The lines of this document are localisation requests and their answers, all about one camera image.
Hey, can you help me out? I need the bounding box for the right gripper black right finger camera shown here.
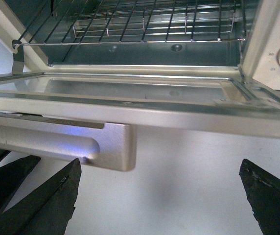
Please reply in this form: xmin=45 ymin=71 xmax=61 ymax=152
xmin=239 ymin=159 xmax=280 ymax=235

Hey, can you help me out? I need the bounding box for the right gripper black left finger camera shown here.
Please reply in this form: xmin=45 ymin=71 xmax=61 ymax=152
xmin=0 ymin=159 xmax=81 ymax=235

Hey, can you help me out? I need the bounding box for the oven door with handle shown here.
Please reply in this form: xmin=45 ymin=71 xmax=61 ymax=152
xmin=0 ymin=71 xmax=280 ymax=171

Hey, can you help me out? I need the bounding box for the metal oven wire rack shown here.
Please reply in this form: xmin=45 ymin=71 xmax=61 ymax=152
xmin=13 ymin=0 xmax=247 ymax=47

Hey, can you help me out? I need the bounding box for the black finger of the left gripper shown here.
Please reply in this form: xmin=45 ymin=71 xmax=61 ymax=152
xmin=0 ymin=149 xmax=41 ymax=213

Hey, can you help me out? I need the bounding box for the white Toshiba toaster oven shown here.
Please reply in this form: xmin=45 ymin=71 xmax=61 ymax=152
xmin=0 ymin=0 xmax=280 ymax=92

